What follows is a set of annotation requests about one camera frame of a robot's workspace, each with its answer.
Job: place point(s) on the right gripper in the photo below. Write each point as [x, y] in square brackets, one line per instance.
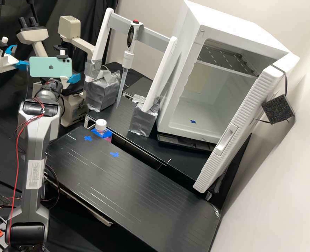
[64, 79]

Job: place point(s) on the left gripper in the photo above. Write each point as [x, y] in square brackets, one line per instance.
[3, 63]

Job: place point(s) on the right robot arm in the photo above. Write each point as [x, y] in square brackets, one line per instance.
[35, 147]

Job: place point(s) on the cream microscope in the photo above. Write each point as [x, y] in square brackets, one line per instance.
[72, 105]

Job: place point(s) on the white pipette stand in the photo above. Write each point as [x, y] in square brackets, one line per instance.
[103, 39]

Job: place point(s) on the small bottle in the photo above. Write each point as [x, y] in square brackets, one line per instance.
[101, 125]

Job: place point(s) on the blue bottle holder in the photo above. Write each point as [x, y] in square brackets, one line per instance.
[105, 136]

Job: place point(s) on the black platform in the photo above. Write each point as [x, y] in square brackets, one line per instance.
[154, 149]
[133, 194]
[140, 88]

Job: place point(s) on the pipette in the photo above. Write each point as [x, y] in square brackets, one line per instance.
[130, 35]

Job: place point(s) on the white incubator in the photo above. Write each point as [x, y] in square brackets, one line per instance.
[223, 34]

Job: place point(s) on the incubator door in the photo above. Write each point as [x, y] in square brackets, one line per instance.
[238, 131]

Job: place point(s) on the right wrist camera phone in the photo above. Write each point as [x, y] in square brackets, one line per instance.
[50, 67]

